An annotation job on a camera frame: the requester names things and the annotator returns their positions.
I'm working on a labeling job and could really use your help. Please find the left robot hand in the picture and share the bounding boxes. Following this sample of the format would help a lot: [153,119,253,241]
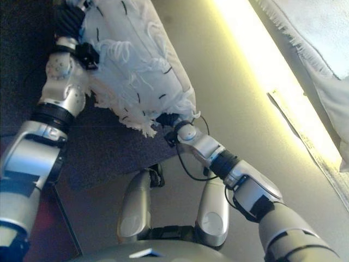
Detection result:
[53,0,95,39]

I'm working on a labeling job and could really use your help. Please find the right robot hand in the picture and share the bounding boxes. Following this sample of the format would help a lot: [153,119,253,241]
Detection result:
[156,112,181,128]

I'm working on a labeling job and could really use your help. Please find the white fringed cushion black stitches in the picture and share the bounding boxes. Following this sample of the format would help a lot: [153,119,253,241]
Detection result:
[78,0,203,140]

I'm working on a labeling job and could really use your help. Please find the grey fabric armchair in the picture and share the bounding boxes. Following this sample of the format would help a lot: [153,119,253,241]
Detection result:
[0,0,182,192]

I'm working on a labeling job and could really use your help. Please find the silver right robot leg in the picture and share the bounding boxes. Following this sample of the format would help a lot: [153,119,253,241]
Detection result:
[194,166,232,248]

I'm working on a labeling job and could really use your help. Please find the silver robot torso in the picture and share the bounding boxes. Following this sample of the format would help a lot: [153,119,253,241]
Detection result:
[77,237,227,262]

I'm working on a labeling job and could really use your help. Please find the dark cabinet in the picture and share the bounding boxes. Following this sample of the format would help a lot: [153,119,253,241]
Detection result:
[23,180,83,262]

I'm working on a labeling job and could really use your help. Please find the white curtain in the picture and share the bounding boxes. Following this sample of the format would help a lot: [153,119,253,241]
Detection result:
[247,0,349,173]

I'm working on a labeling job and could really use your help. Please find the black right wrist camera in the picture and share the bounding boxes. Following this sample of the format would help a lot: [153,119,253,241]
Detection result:
[164,130,179,148]

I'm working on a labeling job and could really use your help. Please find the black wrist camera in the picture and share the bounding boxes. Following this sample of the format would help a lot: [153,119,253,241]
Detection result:
[164,130,179,148]
[75,42,101,71]

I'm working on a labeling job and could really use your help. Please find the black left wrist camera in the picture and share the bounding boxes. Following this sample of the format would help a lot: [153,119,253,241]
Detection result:
[75,42,101,71]

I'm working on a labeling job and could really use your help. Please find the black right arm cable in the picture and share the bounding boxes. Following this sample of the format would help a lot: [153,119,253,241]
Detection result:
[174,115,220,183]

